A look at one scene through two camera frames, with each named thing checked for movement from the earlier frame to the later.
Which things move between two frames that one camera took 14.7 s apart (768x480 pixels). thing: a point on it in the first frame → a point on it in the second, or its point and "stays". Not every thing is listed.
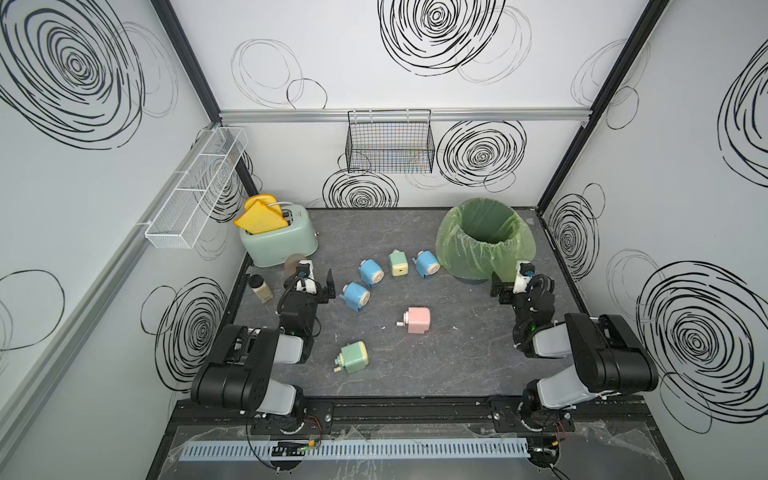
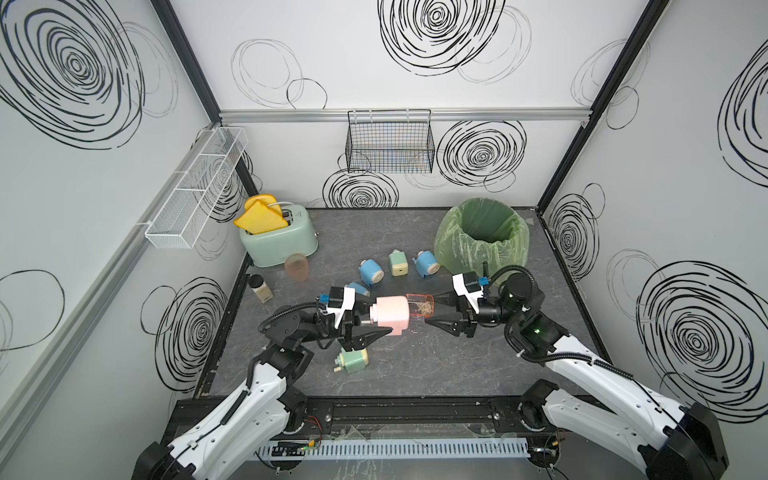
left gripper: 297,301 → 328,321
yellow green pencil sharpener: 399,263 stays
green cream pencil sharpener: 352,357 stays
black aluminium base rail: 418,418 stays
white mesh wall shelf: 176,223 stays
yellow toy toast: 262,214 stays
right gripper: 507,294 → 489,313
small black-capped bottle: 260,288 stays
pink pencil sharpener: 417,320 → 391,311
